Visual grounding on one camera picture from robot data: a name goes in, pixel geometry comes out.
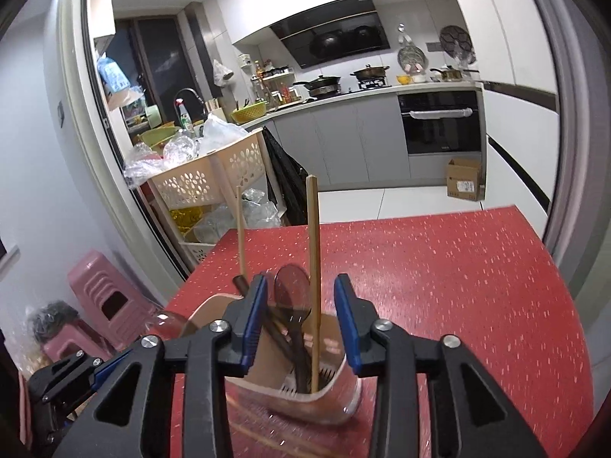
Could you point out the dark fuzzy cloth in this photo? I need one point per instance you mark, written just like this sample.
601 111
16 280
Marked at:
52 317

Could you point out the white spray bottle red cap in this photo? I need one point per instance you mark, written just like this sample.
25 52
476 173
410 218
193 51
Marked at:
184 117

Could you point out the white wall cabinets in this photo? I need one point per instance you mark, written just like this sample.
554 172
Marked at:
310 4

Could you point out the seasoning bottle shelf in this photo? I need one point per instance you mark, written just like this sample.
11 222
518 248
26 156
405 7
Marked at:
277 88

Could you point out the crumpled clear plastic bags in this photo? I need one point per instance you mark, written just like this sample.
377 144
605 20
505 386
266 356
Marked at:
179 148

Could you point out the black hanging jacket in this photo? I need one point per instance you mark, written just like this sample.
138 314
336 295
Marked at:
286 176

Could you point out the yellow bowl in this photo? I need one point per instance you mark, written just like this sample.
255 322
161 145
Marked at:
404 78

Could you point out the cardboard box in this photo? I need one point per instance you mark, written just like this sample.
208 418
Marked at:
465 179

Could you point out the yellow cooking oil bottle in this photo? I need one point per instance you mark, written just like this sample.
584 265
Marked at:
188 217

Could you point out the black range hood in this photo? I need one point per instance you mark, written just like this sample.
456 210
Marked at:
334 38

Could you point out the large white plastic bag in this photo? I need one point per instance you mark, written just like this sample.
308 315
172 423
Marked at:
217 131

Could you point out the blue and white package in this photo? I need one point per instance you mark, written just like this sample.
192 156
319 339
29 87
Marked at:
112 76

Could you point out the green plastic basket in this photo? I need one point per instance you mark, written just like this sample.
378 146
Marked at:
248 113

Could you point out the grey sliding door frame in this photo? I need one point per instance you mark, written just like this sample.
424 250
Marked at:
102 176

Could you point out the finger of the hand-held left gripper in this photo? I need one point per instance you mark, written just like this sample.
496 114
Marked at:
110 367

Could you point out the beige plastic storage cart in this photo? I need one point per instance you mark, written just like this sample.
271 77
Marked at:
191 183

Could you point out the hanging white plastic bag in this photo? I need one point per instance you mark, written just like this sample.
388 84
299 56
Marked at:
219 74

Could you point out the black built-in oven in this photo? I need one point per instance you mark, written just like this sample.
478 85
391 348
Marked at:
439 133

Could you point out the white refrigerator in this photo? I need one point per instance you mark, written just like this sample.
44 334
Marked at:
515 57

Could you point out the clear plastic containers in cart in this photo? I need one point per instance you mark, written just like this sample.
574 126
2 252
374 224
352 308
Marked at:
253 214

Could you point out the black wok with lid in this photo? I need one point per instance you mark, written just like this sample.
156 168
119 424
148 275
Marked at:
324 85

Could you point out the round dark multi-cavity pan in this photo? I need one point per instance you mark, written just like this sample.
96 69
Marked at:
456 40

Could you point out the round metal steamer rack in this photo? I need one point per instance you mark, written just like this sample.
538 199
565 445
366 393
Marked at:
411 57

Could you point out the pink plastic stool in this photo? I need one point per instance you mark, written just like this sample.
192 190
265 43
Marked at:
62 348
90 272

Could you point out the green plastic basin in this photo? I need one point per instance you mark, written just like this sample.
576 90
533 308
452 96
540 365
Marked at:
157 136

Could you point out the black kitchen faucet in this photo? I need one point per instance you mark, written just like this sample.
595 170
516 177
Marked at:
188 90

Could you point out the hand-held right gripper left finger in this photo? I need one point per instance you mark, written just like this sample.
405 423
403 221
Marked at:
253 324

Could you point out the plain wooden chopstick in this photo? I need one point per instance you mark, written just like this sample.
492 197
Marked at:
240 229
312 248

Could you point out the grey base cabinets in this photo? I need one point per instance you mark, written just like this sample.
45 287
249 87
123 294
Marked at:
343 143

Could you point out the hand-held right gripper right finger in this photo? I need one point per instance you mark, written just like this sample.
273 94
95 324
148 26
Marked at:
351 324

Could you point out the beige plastic utensil holder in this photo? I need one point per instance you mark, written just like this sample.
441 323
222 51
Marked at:
210 310

